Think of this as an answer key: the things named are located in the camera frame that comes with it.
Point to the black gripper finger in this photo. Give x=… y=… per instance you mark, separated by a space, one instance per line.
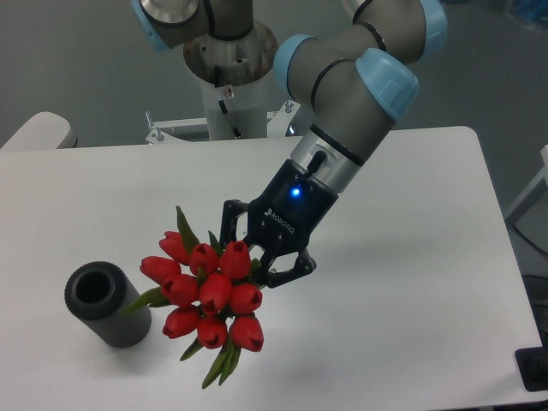
x=304 y=265
x=232 y=211

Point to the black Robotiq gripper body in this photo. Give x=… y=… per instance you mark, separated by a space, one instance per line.
x=283 y=217

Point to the red tulip bouquet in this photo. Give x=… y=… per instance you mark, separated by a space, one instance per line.
x=213 y=293

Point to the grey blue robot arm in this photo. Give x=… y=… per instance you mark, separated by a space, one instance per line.
x=358 y=85

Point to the dark grey ribbed vase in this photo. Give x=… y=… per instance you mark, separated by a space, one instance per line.
x=96 y=293

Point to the white chair backrest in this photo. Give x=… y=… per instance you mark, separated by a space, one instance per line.
x=43 y=131

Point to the black device at table edge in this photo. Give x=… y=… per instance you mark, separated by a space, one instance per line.
x=532 y=364

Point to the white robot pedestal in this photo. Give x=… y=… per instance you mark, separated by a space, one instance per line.
x=233 y=76

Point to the white furniture frame right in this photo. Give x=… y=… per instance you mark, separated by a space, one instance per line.
x=528 y=196

